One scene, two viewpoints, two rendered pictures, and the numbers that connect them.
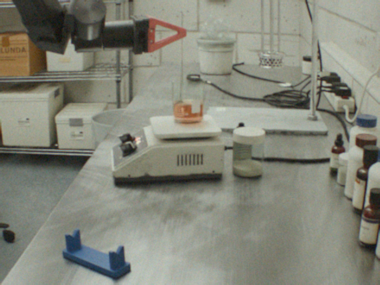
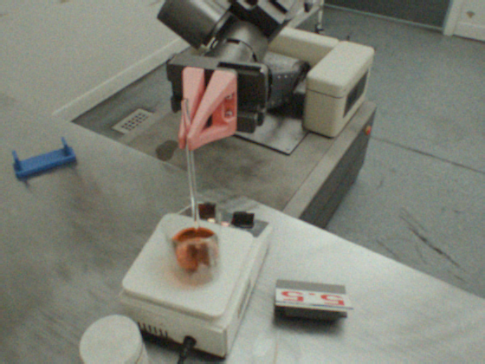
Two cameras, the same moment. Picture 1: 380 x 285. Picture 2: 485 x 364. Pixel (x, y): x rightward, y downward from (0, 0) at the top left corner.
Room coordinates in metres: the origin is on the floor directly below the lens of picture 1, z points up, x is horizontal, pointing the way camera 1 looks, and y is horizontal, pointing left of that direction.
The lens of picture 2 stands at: (1.24, -0.25, 1.24)
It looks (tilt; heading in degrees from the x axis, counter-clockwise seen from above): 41 degrees down; 117
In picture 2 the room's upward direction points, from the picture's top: straight up
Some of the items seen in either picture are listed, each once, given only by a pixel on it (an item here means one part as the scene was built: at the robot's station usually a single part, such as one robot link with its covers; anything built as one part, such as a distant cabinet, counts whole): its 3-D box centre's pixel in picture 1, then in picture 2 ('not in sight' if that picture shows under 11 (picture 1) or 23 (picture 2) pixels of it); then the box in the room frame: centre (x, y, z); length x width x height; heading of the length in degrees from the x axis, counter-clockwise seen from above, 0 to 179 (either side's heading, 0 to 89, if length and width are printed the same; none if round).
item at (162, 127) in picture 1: (184, 126); (190, 261); (1.04, 0.01, 0.83); 0.12 x 0.12 x 0.01; 8
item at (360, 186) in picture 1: (367, 179); not in sight; (0.83, -0.29, 0.80); 0.04 x 0.04 x 0.11
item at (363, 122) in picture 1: (364, 145); not in sight; (1.01, -0.34, 0.81); 0.06 x 0.06 x 0.11
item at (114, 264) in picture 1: (94, 251); (42, 155); (0.67, 0.13, 0.77); 0.10 x 0.03 x 0.04; 57
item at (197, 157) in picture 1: (170, 149); (202, 266); (1.04, 0.03, 0.79); 0.22 x 0.13 x 0.08; 98
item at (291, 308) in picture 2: not in sight; (312, 294); (1.18, 0.07, 0.77); 0.09 x 0.06 x 0.04; 21
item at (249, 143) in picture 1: (248, 152); (117, 360); (1.02, -0.11, 0.79); 0.06 x 0.06 x 0.08
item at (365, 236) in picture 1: (373, 217); not in sight; (0.71, -0.27, 0.79); 0.03 x 0.03 x 0.08
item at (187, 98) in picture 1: (186, 101); (197, 243); (1.06, 0.00, 0.88); 0.07 x 0.06 x 0.08; 70
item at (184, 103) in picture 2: (181, 63); (193, 186); (1.05, 0.01, 0.95); 0.01 x 0.01 x 0.20; 12
